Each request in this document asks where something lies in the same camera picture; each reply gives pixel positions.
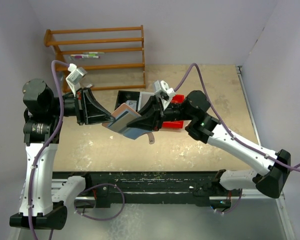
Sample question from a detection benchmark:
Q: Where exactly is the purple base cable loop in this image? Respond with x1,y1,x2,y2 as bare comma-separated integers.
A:
73,183,126,221

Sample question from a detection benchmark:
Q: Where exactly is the pink marker pen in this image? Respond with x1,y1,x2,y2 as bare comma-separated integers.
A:
73,54,100,59

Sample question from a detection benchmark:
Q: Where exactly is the aluminium table edge rail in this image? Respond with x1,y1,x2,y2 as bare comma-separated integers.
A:
235,66,297,240

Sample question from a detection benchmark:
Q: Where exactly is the pink leather card holder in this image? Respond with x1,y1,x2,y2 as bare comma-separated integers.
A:
102,103,155,145

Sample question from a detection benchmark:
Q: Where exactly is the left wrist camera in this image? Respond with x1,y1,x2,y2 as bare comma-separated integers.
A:
65,63,87,95

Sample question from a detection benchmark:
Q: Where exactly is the black plastic bin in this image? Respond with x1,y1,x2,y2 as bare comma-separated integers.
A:
114,90,140,110

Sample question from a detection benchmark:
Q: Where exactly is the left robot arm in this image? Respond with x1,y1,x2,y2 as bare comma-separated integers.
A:
9,78,114,230

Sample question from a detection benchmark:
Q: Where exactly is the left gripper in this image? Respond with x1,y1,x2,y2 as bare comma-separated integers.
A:
46,87,114,125

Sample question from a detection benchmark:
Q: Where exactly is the white magnetic stripe card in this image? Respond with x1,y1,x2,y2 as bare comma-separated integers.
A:
125,100,138,111

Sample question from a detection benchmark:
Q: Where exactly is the white plastic bin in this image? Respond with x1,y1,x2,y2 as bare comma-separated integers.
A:
136,91,155,112

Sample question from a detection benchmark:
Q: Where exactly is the red plastic bin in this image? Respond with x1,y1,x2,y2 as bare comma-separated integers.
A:
162,94,185,130

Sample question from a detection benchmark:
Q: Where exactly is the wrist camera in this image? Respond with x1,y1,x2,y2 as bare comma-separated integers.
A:
65,63,87,95
154,80,176,110

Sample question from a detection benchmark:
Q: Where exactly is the wooden rack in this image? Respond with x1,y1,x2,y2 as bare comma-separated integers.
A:
43,24,147,93

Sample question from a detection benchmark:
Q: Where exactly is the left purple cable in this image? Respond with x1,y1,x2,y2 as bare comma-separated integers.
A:
28,59,77,240

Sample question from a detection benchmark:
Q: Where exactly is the green marker pen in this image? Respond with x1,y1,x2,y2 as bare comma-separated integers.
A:
82,51,105,56

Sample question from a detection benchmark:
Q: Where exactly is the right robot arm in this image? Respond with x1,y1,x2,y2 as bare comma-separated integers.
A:
127,90,291,199

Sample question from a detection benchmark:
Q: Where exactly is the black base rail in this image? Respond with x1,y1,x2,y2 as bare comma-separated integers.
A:
52,169,241,209

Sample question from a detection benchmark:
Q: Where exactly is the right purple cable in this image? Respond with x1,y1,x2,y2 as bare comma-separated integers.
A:
173,62,300,174

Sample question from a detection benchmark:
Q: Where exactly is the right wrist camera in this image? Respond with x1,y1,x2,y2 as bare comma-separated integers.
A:
154,80,176,110

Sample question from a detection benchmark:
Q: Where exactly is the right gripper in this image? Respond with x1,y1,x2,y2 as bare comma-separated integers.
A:
127,93,195,131

